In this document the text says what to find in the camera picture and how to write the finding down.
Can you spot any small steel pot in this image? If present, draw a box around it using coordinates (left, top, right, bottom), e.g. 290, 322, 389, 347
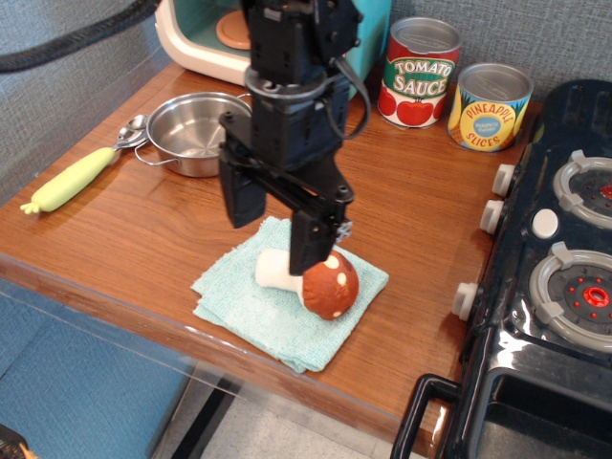
135, 92, 251, 178

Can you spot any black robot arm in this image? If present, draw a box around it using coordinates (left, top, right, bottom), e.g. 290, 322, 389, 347
219, 1, 370, 275

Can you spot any pineapple slices can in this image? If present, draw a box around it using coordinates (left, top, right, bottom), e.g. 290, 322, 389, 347
448, 63, 534, 152

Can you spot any black toy stove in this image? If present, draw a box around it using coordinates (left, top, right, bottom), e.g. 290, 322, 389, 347
392, 79, 611, 458

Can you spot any spoon with green handle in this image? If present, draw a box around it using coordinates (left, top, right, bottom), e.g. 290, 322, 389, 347
20, 115, 148, 215

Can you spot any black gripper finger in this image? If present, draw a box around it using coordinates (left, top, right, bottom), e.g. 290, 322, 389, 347
289, 209, 338, 275
219, 161, 266, 229

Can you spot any orange object at corner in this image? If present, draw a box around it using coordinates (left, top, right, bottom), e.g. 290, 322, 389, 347
0, 425, 37, 459

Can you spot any light blue folded cloth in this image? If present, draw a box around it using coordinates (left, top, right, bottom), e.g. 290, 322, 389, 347
191, 216, 389, 373

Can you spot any teal toy microwave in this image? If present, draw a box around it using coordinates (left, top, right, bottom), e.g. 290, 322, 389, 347
155, 1, 391, 97

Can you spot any brown white plush mushroom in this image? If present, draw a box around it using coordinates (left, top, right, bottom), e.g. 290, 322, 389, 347
255, 249, 360, 320

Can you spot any thin black wire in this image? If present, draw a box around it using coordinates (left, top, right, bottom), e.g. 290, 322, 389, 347
322, 56, 373, 141

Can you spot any tomato sauce can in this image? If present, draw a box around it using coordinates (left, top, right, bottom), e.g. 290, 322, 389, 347
378, 16, 462, 128

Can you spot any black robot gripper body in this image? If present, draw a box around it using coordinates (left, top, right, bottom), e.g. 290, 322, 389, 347
219, 72, 354, 224

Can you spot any black braided cable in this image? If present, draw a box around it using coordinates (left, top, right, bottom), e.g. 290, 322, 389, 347
0, 0, 159, 74

